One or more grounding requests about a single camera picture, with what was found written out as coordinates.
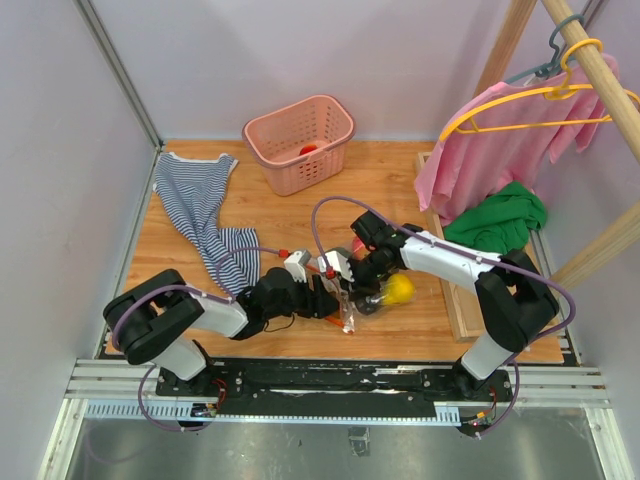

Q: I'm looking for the pink shirt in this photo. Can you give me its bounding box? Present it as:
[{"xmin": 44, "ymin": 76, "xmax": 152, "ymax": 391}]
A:
[{"xmin": 414, "ymin": 67, "xmax": 598, "ymax": 223}]

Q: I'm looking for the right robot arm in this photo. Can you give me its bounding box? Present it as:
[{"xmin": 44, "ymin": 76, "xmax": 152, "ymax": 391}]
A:
[{"xmin": 351, "ymin": 212, "xmax": 559, "ymax": 400}]

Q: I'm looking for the grey-blue clothes hanger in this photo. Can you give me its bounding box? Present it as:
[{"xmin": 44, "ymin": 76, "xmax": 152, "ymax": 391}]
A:
[{"xmin": 501, "ymin": 13, "xmax": 587, "ymax": 84}]

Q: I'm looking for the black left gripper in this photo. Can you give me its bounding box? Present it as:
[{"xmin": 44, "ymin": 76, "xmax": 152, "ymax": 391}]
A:
[{"xmin": 265, "ymin": 273, "xmax": 343, "ymax": 321}]

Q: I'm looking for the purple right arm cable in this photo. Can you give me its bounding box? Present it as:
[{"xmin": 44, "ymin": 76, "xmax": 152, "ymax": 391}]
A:
[{"xmin": 310, "ymin": 195, "xmax": 576, "ymax": 441}]

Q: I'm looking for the fake red-yellow mango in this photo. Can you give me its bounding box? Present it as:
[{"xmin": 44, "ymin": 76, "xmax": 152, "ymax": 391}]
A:
[{"xmin": 299, "ymin": 144, "xmax": 318, "ymax": 156}]

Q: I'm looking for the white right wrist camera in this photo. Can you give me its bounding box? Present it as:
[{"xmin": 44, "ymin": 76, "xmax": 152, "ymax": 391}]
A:
[{"xmin": 318, "ymin": 249, "xmax": 353, "ymax": 282}]

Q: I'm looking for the green tank top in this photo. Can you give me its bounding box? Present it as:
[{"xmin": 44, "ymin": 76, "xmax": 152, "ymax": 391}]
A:
[{"xmin": 443, "ymin": 181, "xmax": 548, "ymax": 254}]

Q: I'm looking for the wooden clothes rack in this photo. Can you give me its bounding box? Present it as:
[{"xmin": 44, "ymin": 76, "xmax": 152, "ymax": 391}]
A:
[{"xmin": 474, "ymin": 0, "xmax": 640, "ymax": 301}]

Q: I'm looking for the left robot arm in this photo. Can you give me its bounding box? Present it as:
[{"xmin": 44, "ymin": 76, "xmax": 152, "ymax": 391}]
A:
[{"xmin": 103, "ymin": 267, "xmax": 340, "ymax": 396}]

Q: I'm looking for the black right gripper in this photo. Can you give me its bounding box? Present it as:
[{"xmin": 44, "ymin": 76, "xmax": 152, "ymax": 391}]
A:
[{"xmin": 338, "ymin": 251, "xmax": 394, "ymax": 301}]

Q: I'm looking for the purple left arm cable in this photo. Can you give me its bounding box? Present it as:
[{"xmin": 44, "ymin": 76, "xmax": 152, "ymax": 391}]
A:
[{"xmin": 110, "ymin": 246, "xmax": 291, "ymax": 434}]

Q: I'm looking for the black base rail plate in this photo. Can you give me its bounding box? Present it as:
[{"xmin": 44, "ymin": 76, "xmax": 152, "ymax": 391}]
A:
[{"xmin": 155, "ymin": 358, "xmax": 513, "ymax": 419}]

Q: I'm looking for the clear zip top bag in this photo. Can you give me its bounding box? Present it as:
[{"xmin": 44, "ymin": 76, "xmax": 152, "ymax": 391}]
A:
[{"xmin": 322, "ymin": 246, "xmax": 403, "ymax": 334}]

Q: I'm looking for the blue white striped shirt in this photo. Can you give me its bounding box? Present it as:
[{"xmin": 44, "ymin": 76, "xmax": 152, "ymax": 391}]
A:
[{"xmin": 154, "ymin": 152, "xmax": 260, "ymax": 295}]

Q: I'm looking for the fake dark purple fruit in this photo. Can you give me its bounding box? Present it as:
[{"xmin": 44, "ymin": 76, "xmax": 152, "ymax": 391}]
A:
[{"xmin": 355, "ymin": 295, "xmax": 384, "ymax": 316}]

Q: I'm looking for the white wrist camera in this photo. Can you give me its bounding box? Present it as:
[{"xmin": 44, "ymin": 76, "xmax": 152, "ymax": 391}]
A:
[
  {"xmin": 283, "ymin": 249, "xmax": 311, "ymax": 283},
  {"xmin": 318, "ymin": 249, "xmax": 353, "ymax": 282}
]

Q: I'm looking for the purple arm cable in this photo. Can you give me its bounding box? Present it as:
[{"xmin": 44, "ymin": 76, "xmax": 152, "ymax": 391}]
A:
[
  {"xmin": 110, "ymin": 246, "xmax": 291, "ymax": 434},
  {"xmin": 310, "ymin": 195, "xmax": 576, "ymax": 441}
]

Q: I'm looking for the pink plastic basket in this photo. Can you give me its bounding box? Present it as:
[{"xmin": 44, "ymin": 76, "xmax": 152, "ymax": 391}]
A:
[{"xmin": 242, "ymin": 95, "xmax": 355, "ymax": 196}]

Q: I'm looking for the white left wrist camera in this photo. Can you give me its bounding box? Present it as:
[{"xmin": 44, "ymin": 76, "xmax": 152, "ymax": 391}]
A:
[{"xmin": 283, "ymin": 249, "xmax": 311, "ymax": 283}]

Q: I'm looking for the fake yellow lemon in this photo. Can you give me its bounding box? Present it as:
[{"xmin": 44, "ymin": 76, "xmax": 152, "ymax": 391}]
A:
[{"xmin": 381, "ymin": 273, "xmax": 416, "ymax": 306}]

